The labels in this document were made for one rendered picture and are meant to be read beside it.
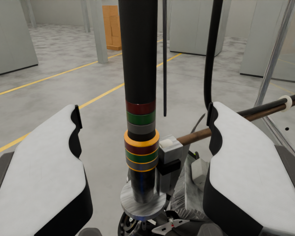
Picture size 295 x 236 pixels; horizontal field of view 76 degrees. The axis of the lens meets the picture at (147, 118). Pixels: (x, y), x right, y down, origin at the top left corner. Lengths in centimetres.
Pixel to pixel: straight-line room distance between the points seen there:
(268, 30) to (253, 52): 53
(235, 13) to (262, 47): 689
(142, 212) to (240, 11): 1219
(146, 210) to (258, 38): 546
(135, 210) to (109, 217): 172
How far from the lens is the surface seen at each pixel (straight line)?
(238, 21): 1236
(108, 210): 206
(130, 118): 20
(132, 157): 23
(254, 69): 578
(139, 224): 51
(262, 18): 559
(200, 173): 76
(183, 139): 27
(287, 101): 44
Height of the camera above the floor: 171
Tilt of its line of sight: 32 degrees down
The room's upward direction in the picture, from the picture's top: straight up
